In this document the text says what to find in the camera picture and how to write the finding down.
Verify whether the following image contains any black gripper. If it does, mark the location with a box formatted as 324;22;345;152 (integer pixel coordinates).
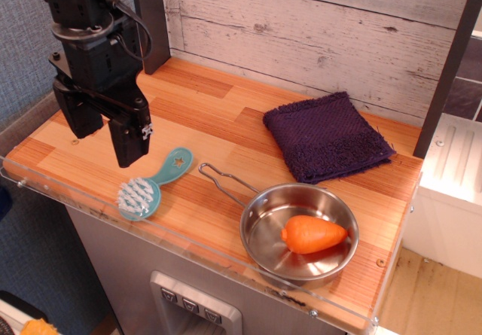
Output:
50;18;152;168

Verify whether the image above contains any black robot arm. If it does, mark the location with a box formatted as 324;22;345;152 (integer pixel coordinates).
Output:
45;0;152;168

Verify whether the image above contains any teal toy brush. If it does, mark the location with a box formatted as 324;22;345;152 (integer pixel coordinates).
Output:
116;147;194;221

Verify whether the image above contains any orange toy carrot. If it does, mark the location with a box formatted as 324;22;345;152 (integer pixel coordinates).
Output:
280;215;348;254

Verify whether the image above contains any grey toy dispenser panel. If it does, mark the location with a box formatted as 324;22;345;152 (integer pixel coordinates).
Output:
150;271;243;334

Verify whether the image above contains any white toy sink unit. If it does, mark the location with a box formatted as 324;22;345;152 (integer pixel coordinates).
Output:
403;114;481;277

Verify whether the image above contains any orange object bottom left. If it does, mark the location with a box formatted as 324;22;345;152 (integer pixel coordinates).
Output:
20;319;59;335

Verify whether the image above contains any violet cloth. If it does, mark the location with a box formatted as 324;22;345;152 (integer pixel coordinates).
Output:
263;92;395;184

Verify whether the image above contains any clear acrylic guard rail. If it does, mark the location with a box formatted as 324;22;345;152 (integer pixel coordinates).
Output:
2;158;378;334

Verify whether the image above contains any dark grey right post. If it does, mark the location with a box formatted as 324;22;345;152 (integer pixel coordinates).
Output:
413;0;481;159

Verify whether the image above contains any stainless steel pan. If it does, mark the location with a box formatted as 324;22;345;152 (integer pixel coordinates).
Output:
198;163;359;288

